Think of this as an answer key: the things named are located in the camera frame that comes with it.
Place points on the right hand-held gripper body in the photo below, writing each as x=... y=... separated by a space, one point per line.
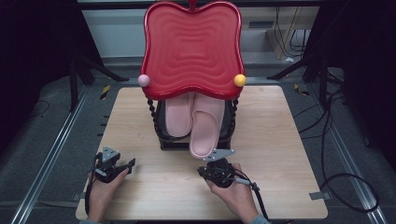
x=219 y=172

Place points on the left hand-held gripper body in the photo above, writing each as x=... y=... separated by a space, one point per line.
x=109 y=154

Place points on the pink slipper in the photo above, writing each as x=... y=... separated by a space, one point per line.
x=205 y=127
x=179 y=115

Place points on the red and black shoe rack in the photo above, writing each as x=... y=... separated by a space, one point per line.
x=193 y=49

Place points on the person's right hand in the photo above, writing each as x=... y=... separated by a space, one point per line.
x=238 y=199

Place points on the person's left hand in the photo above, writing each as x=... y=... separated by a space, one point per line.
x=101 y=199

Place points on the grey tape piece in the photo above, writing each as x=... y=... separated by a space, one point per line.
x=319 y=195
x=81 y=196

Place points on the yellow and black tape piece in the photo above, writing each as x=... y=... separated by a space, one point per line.
x=300 y=90
x=105 y=91

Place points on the black tripod stand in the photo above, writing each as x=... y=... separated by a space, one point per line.
x=73 y=84
x=323 y=77

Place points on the pink ball knob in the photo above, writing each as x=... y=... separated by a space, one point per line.
x=143 y=80

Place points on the yellow ball knob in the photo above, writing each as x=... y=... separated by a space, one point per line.
x=240 y=80

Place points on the aluminium floor rail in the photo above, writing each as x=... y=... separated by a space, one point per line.
x=46 y=165
x=351 y=174

